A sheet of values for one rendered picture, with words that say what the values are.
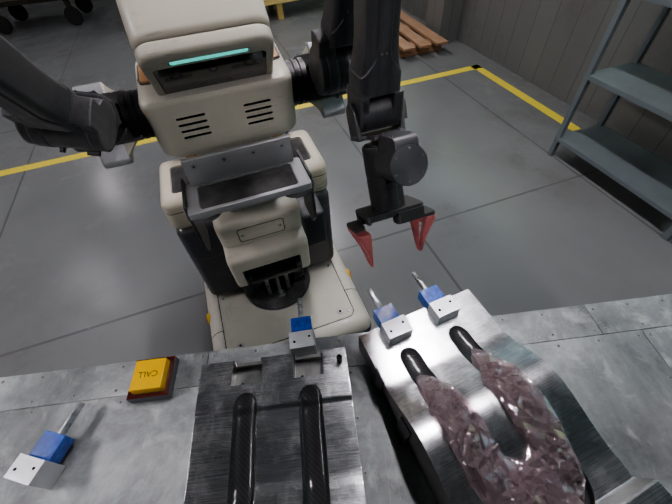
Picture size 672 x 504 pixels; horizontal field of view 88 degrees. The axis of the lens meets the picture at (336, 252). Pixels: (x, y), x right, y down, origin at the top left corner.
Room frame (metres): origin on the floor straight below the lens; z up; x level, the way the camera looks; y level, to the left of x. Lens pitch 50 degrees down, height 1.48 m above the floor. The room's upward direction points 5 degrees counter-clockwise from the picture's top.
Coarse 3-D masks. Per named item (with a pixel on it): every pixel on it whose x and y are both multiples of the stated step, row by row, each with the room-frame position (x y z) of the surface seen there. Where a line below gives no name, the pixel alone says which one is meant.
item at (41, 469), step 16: (48, 432) 0.19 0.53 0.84; (64, 432) 0.19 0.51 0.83; (48, 448) 0.16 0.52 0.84; (64, 448) 0.16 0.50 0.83; (16, 464) 0.14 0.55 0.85; (32, 464) 0.13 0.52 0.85; (48, 464) 0.14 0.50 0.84; (16, 480) 0.11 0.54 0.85; (32, 480) 0.11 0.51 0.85; (48, 480) 0.12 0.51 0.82
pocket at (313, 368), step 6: (312, 354) 0.28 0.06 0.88; (318, 354) 0.27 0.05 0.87; (294, 360) 0.27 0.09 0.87; (300, 360) 0.27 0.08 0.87; (306, 360) 0.27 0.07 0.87; (312, 360) 0.27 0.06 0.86; (318, 360) 0.27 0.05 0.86; (294, 366) 0.26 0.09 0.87; (300, 366) 0.26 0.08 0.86; (306, 366) 0.26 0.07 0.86; (312, 366) 0.26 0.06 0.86; (318, 366) 0.26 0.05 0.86; (294, 372) 0.24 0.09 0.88; (300, 372) 0.25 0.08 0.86; (306, 372) 0.25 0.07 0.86; (312, 372) 0.25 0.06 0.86; (318, 372) 0.25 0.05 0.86
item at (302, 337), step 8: (296, 320) 0.37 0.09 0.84; (304, 320) 0.37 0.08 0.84; (296, 328) 0.35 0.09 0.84; (304, 328) 0.35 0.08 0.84; (312, 328) 0.36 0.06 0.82; (296, 336) 0.33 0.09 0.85; (304, 336) 0.32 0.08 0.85; (312, 336) 0.32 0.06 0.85; (296, 344) 0.31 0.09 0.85; (304, 344) 0.31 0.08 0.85; (312, 344) 0.31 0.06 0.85; (296, 352) 0.30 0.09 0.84; (304, 352) 0.30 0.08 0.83; (312, 352) 0.30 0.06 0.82
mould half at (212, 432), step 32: (224, 384) 0.23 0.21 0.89; (256, 384) 0.22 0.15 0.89; (288, 384) 0.22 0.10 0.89; (320, 384) 0.21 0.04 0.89; (224, 416) 0.18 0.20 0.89; (288, 416) 0.17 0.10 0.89; (352, 416) 0.16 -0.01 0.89; (192, 448) 0.13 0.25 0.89; (224, 448) 0.13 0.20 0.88; (256, 448) 0.13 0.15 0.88; (288, 448) 0.12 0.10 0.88; (352, 448) 0.12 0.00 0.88; (192, 480) 0.09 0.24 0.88; (224, 480) 0.09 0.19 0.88; (256, 480) 0.08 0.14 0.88; (288, 480) 0.08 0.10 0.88; (352, 480) 0.07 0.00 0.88
